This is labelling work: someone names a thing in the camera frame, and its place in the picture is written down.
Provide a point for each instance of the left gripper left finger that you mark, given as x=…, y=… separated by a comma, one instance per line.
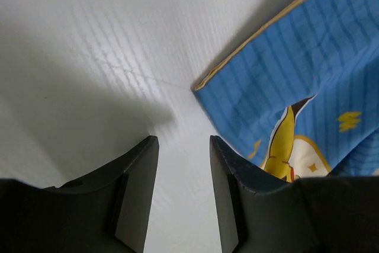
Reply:
x=106, y=210

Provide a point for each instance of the blue yellow cartoon placemat cloth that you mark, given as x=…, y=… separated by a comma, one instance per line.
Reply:
x=299, y=98

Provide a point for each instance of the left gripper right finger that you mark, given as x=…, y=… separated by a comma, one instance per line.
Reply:
x=258, y=212

